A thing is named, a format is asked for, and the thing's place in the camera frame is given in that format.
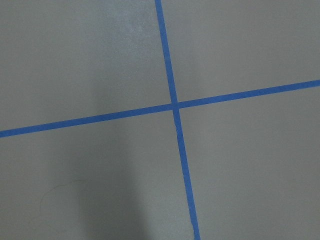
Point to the brown paper table mat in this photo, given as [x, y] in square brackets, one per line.
[159, 119]

